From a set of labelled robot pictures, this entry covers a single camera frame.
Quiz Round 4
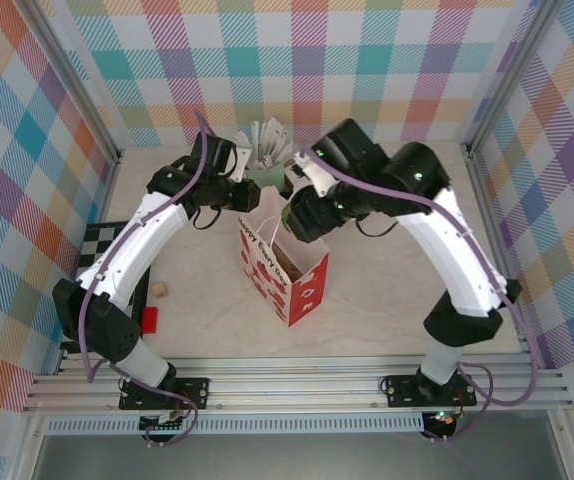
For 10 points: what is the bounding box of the red block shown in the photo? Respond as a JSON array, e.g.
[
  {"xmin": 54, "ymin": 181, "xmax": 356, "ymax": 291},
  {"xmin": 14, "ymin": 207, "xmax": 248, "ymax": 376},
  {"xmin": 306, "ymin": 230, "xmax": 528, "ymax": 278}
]
[{"xmin": 141, "ymin": 306, "xmax": 161, "ymax": 334}]

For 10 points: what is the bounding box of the green paper coffee cup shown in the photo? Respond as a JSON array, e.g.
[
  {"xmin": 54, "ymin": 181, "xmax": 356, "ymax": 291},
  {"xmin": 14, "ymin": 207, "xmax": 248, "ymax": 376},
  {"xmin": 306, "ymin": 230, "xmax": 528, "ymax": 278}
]
[{"xmin": 277, "ymin": 199, "xmax": 296, "ymax": 234}]

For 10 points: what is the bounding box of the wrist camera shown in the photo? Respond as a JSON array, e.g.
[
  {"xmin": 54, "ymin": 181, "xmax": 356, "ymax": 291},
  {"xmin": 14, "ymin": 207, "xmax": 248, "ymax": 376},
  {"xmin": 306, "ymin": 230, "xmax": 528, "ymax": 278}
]
[
  {"xmin": 230, "ymin": 146, "xmax": 252, "ymax": 184},
  {"xmin": 292, "ymin": 148, "xmax": 342, "ymax": 200}
]

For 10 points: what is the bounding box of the mint green holder cup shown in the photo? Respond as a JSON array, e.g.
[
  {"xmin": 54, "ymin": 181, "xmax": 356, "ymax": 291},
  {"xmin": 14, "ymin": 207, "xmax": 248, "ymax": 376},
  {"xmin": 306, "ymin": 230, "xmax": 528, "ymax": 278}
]
[{"xmin": 250, "ymin": 163, "xmax": 288, "ymax": 194}]

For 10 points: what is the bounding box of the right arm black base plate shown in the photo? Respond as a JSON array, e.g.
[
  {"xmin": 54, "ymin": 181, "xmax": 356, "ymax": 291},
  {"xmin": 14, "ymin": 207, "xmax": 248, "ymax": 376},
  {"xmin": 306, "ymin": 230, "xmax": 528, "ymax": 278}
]
[{"xmin": 384, "ymin": 374, "xmax": 477, "ymax": 409}]

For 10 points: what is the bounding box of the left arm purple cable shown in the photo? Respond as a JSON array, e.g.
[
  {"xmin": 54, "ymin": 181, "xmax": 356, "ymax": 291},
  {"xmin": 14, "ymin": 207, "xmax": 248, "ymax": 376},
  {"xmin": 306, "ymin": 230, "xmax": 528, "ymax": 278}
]
[{"xmin": 80, "ymin": 109, "xmax": 216, "ymax": 448}]

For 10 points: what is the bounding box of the white slotted cable duct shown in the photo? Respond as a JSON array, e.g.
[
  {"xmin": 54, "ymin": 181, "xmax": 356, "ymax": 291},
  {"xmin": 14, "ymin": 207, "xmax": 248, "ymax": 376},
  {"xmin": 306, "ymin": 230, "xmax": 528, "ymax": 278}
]
[{"xmin": 45, "ymin": 417, "xmax": 426, "ymax": 436}]

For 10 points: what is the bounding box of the printed paper gift bag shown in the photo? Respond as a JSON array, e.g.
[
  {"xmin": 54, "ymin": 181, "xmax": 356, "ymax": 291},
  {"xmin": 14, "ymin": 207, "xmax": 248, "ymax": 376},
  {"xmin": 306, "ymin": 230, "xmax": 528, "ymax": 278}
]
[{"xmin": 236, "ymin": 187, "xmax": 332, "ymax": 329}]

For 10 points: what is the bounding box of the aluminium frame post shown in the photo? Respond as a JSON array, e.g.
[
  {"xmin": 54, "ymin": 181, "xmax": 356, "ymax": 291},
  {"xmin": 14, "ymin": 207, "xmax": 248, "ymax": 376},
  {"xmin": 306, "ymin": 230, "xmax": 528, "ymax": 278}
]
[
  {"xmin": 461, "ymin": 0, "xmax": 566, "ymax": 159},
  {"xmin": 19, "ymin": 0, "xmax": 124, "ymax": 166}
]

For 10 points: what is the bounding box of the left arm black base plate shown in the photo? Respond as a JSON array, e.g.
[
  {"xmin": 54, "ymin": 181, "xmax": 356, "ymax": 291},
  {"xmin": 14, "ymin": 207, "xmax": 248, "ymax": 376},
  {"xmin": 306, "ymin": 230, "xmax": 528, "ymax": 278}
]
[{"xmin": 119, "ymin": 377, "xmax": 211, "ymax": 411}]

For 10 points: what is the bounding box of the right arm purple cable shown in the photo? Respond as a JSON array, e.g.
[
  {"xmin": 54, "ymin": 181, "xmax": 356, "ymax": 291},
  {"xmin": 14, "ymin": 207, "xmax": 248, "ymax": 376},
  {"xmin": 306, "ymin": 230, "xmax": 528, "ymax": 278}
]
[{"xmin": 296, "ymin": 147, "xmax": 539, "ymax": 444}]

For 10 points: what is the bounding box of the black grey chessboard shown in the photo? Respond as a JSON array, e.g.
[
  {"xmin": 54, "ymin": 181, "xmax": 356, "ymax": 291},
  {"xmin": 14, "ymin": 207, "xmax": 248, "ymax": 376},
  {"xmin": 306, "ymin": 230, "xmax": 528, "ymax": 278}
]
[{"xmin": 75, "ymin": 222, "xmax": 154, "ymax": 351}]

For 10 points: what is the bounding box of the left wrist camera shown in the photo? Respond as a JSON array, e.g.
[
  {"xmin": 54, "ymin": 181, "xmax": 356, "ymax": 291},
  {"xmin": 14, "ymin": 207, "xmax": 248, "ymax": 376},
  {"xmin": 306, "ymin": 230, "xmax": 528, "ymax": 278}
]
[{"xmin": 230, "ymin": 146, "xmax": 252, "ymax": 184}]

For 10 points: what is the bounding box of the aluminium mounting rail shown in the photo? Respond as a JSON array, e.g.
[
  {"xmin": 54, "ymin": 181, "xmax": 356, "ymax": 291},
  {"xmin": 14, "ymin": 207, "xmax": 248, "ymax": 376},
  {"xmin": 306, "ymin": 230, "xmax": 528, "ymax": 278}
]
[{"xmin": 21, "ymin": 355, "xmax": 574, "ymax": 415}]

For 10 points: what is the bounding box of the grey metal panel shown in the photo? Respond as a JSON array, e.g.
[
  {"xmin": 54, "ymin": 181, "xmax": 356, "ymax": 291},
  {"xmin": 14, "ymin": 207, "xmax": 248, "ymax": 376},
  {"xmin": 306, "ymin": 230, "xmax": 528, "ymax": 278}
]
[{"xmin": 31, "ymin": 433, "xmax": 568, "ymax": 480}]

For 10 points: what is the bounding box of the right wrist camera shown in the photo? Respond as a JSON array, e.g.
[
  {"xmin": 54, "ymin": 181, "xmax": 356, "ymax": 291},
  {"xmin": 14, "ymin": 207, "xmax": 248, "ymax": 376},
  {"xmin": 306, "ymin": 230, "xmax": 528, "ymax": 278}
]
[{"xmin": 292, "ymin": 148, "xmax": 342, "ymax": 200}]

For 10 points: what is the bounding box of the aluminium side rail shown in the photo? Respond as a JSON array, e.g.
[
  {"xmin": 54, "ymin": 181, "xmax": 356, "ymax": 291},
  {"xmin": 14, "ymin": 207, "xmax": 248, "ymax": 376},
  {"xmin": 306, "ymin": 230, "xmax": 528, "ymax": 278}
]
[
  {"xmin": 56, "ymin": 154, "xmax": 123, "ymax": 374},
  {"xmin": 461, "ymin": 142, "xmax": 538, "ymax": 369}
]

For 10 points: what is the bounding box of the small electronics board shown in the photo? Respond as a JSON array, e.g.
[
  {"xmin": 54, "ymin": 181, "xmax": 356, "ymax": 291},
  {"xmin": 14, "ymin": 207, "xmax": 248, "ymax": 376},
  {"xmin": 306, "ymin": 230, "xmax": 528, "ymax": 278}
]
[
  {"xmin": 139, "ymin": 410, "xmax": 191, "ymax": 434},
  {"xmin": 424, "ymin": 409, "xmax": 459, "ymax": 440}
]

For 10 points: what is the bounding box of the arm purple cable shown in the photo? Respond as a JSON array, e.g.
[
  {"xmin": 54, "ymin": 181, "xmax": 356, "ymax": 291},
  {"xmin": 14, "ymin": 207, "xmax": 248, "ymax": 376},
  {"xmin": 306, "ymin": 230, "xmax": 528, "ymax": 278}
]
[
  {"xmin": 296, "ymin": 147, "xmax": 539, "ymax": 444},
  {"xmin": 80, "ymin": 109, "xmax": 216, "ymax": 448}
]

